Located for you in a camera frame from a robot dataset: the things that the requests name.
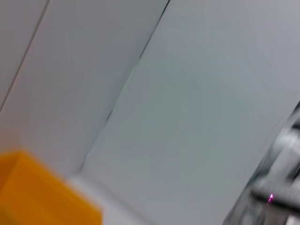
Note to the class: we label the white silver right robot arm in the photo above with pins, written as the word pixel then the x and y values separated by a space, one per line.
pixel 283 159

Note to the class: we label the yellow plastic bin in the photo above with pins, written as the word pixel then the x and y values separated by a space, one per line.
pixel 35 192

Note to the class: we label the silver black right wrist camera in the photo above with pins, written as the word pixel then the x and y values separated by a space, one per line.
pixel 281 192

